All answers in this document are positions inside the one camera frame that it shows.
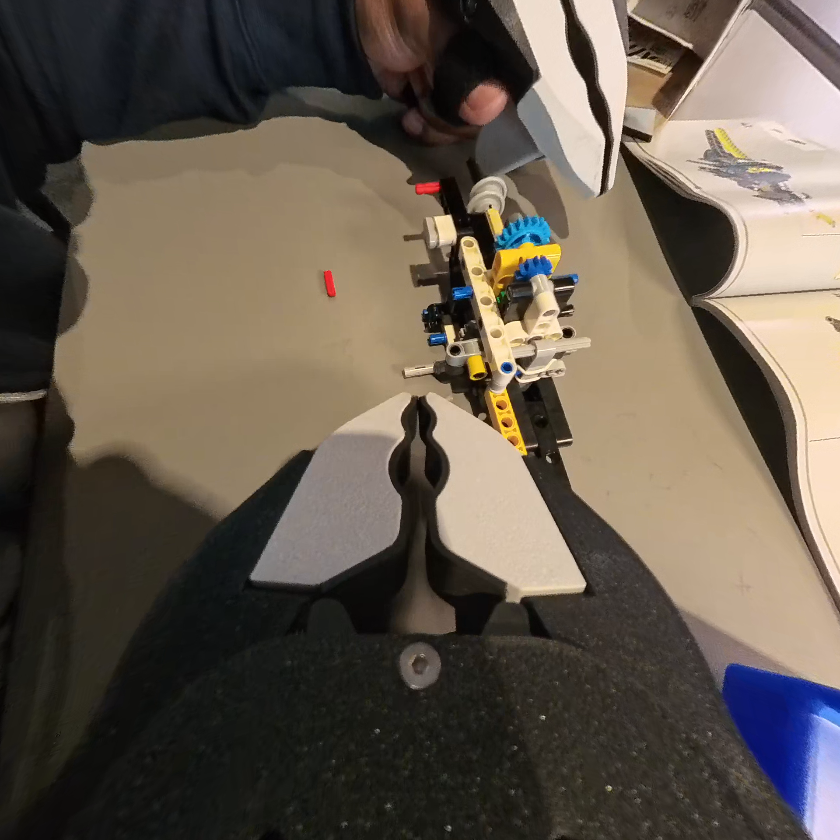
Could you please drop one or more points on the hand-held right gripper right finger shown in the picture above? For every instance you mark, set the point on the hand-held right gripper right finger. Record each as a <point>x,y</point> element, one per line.
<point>505,525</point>

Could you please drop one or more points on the small red lego pin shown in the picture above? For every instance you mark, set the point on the small red lego pin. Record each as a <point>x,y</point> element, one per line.
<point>329,283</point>

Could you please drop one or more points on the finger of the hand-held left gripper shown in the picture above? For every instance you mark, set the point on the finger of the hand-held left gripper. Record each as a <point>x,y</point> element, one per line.
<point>617,65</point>
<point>564,131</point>

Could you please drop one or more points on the partly built lego model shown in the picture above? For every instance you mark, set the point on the partly built lego model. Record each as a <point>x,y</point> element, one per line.
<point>489,308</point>

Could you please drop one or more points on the blue plastic parts bin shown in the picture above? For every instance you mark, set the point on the blue plastic parts bin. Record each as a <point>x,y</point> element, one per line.
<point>781,741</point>

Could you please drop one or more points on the open lego instruction booklet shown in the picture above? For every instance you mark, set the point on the open lego instruction booklet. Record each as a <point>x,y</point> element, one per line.
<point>774,262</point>

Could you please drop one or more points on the person's left hand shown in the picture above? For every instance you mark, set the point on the person's left hand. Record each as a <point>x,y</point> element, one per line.
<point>387,46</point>

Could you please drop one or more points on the person's dark clothed torso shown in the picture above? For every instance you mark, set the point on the person's dark clothed torso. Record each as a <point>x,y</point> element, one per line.
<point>26,295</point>

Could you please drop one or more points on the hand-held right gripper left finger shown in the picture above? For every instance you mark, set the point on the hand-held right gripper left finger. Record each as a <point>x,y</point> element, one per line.
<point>334,518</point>

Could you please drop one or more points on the person's left forearm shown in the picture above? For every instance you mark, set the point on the person's left forearm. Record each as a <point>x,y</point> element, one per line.
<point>164,59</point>

